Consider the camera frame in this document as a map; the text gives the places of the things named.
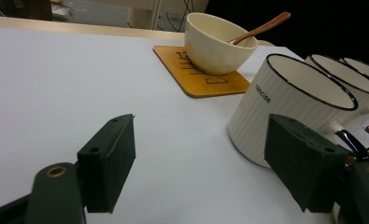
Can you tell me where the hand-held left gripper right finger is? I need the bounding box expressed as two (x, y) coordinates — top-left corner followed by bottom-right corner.
(263, 113), (369, 224)

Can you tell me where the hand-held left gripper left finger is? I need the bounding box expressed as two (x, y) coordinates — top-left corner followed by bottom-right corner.
(24, 113), (136, 224)

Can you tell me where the cream bowl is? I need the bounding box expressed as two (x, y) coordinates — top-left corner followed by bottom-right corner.
(184, 12), (260, 77)

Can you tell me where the square wooden coaster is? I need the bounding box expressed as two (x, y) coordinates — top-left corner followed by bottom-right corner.
(152, 45), (251, 99)

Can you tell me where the black curtain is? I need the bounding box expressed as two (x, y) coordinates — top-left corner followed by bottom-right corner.
(205, 0), (369, 62)

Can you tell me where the small white object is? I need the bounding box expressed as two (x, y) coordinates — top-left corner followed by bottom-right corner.
(50, 4), (71, 22)

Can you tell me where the beige office desk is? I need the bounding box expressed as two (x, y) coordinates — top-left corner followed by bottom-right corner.
(88, 0), (209, 32)

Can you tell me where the white table mat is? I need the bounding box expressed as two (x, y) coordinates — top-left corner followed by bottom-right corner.
(0, 26), (369, 224)

